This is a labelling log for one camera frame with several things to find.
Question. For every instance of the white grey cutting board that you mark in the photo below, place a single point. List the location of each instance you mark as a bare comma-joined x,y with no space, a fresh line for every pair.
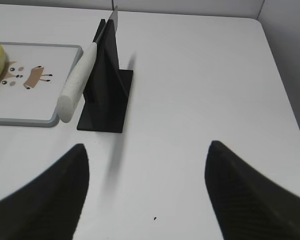
32,81

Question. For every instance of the white handled cleaver knife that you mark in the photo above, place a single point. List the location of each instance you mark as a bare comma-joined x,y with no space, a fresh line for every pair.
77,80

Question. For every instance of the black knife stand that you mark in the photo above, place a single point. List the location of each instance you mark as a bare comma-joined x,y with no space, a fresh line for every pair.
106,93

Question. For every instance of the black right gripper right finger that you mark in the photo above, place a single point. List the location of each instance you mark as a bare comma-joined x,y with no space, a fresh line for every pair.
248,205

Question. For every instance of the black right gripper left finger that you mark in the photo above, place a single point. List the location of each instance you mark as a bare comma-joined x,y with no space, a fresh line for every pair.
49,207

